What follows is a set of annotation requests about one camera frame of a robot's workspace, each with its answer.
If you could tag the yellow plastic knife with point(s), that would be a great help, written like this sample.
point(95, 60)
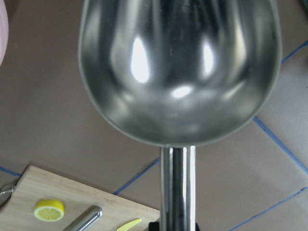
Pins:
point(127, 226)

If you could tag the lemon half slice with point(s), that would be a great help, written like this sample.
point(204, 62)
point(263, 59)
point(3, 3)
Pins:
point(49, 210)

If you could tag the steel cylinder tool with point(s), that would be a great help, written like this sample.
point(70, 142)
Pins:
point(86, 219)

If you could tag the pink bowl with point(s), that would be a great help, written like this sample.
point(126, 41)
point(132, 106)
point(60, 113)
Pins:
point(4, 30)

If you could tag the wooden cutting board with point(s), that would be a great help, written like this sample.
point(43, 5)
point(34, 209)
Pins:
point(37, 185)

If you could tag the silver metal ice scoop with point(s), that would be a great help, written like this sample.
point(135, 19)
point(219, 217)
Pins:
point(179, 74)

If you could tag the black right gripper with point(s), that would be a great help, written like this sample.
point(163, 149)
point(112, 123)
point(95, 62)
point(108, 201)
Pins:
point(156, 226)

